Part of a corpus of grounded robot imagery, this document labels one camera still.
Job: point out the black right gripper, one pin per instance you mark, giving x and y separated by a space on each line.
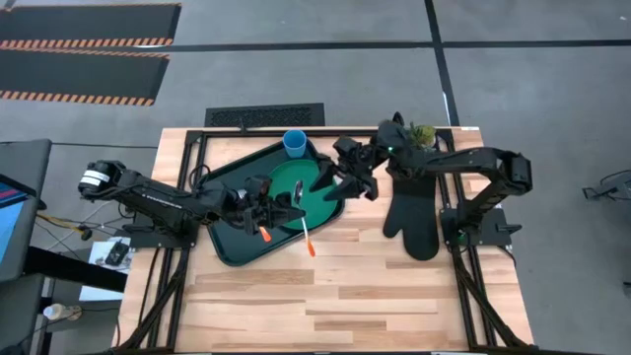
364 170

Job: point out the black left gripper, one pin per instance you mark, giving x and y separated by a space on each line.
259 214

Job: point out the green round plate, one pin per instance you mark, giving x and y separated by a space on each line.
318 212

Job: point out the blue plastic cup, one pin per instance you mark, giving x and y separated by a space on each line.
295 143

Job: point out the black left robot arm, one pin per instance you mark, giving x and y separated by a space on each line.
148 197

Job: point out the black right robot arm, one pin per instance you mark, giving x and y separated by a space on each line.
468 159

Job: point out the dark green plastic tray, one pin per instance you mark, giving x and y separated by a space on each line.
231 246

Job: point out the black oven mitt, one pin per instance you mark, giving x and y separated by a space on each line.
413 222

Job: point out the black perforated floor grille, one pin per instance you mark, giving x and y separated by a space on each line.
264 116

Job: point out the small green potted plant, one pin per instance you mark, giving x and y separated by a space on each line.
422 135

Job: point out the black floor tape strip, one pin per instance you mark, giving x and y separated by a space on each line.
345 46
441 59

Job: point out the small black handheld device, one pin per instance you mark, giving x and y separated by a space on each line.
117 253

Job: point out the white paper sheet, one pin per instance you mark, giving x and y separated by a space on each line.
101 256

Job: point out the black side desk beam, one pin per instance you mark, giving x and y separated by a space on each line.
74 268

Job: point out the black hazard-striped floor mat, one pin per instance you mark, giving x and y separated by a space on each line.
79 74
89 22

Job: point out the clear plastic bottle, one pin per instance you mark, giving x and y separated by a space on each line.
59 311

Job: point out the grey side cabinet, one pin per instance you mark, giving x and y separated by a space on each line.
24 158

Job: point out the black floor stand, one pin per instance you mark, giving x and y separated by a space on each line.
609 187

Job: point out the computer monitor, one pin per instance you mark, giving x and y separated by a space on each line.
10 222

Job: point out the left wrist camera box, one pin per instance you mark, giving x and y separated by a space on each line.
258 186

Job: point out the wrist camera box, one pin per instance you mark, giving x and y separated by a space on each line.
346 146
258 186

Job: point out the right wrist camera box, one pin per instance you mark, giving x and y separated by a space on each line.
346 146

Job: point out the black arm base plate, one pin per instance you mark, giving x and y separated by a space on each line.
485 232
148 236

